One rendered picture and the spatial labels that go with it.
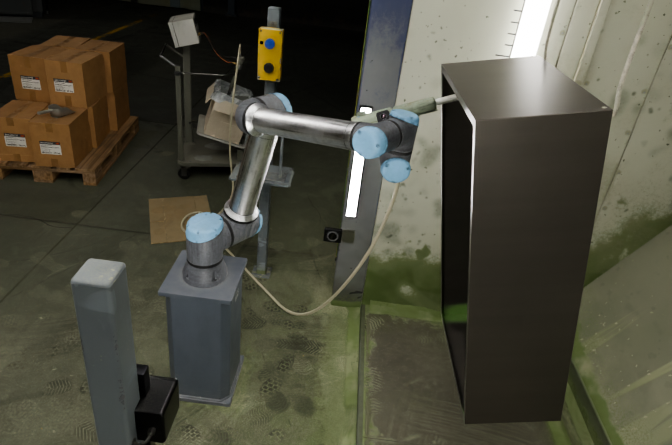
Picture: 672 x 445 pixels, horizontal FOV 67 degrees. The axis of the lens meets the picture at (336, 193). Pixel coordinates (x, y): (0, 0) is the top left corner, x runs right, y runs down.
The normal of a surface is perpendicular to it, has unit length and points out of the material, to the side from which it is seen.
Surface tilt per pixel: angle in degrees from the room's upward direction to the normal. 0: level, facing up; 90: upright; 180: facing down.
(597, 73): 90
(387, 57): 90
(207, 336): 90
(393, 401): 0
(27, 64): 90
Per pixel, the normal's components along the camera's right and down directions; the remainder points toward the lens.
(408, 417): 0.11, -0.88
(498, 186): -0.04, 0.47
